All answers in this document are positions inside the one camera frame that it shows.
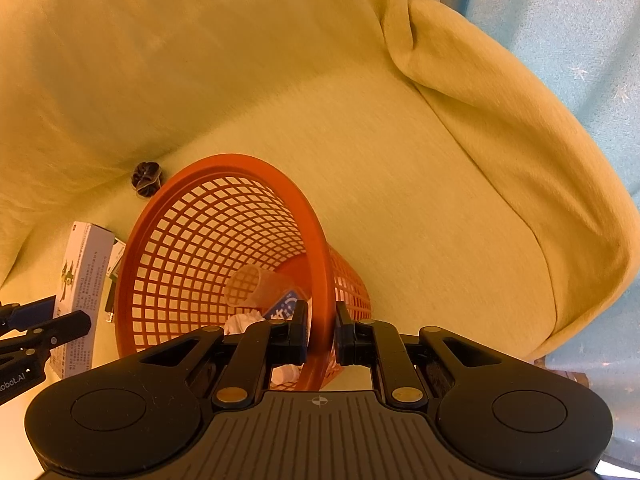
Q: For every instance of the clear plastic cup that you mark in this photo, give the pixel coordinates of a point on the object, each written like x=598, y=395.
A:
x=254, y=287

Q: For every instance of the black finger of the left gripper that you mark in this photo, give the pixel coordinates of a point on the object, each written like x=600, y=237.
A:
x=22, y=316
x=43, y=337

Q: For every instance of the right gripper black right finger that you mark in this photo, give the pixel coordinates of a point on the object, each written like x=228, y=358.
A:
x=484, y=414

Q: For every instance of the white mesh sock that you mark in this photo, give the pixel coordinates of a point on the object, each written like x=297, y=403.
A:
x=238, y=323

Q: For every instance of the yellow sofa cover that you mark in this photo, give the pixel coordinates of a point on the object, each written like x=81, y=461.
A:
x=458, y=186

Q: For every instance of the dark brown hair scrunchie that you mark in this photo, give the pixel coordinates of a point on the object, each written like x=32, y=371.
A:
x=147, y=179

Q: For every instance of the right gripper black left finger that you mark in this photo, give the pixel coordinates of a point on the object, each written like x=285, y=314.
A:
x=142, y=412

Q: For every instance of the blue white small packet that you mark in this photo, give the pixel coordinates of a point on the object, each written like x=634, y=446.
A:
x=285, y=306

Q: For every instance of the black ointment tube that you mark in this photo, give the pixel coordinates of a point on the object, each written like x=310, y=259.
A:
x=110, y=302

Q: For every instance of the light blue star curtain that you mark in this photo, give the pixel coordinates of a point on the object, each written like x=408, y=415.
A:
x=587, y=53

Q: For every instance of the orange mesh waste basket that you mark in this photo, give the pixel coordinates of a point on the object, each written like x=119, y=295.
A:
x=206, y=222

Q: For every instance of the white bird ointment box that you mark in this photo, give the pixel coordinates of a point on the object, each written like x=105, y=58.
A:
x=82, y=277

